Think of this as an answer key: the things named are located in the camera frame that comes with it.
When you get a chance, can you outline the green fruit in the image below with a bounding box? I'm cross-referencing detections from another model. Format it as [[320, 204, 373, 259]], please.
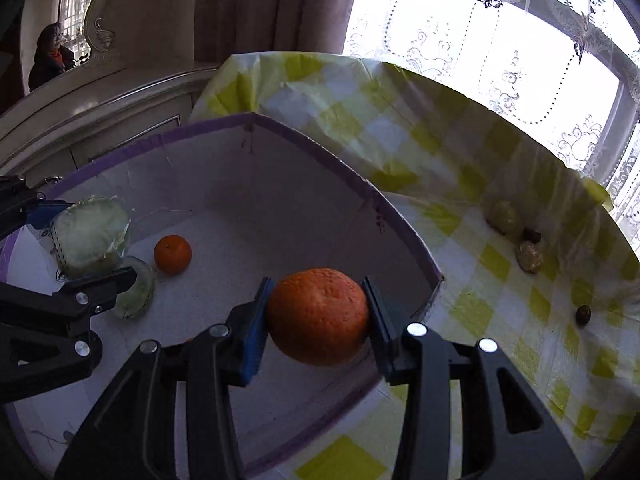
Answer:
[[50, 197, 131, 280], [112, 256, 155, 320]]

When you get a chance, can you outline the small tangerine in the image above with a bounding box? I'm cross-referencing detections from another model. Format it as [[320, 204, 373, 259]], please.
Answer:
[[154, 234, 192, 275]]

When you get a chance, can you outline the large orange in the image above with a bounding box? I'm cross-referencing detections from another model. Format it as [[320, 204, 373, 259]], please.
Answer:
[[267, 268, 369, 366]]

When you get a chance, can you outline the dark mangosteen near tangerines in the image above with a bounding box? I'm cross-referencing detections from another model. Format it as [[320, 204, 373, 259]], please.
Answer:
[[575, 304, 592, 327]]

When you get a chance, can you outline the purple storage box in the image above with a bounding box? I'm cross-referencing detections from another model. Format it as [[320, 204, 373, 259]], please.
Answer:
[[6, 114, 442, 479]]

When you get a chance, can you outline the wrapped yellow fruit right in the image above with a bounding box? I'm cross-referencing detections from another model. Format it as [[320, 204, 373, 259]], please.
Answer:
[[515, 240, 544, 274]]

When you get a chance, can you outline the wrapped yellow fruit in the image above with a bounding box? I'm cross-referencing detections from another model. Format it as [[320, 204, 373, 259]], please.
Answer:
[[486, 200, 522, 235], [515, 240, 544, 274]]

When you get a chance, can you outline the cream wooden cabinet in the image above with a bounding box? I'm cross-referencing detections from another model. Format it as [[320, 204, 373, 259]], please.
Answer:
[[1, 0, 216, 183]]

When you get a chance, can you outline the yellow white checkered tablecloth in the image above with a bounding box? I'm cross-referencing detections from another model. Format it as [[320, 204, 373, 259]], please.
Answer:
[[191, 52, 639, 476]]

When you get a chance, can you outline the dark mangosteen back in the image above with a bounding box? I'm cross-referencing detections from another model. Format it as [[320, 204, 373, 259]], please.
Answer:
[[520, 228, 542, 244]]

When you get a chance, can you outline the wrapped yellow fruit left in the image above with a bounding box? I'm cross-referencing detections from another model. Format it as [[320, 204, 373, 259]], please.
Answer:
[[486, 200, 522, 235]]

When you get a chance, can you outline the floral lace curtain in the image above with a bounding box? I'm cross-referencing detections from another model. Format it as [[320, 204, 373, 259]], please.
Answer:
[[343, 0, 639, 245]]

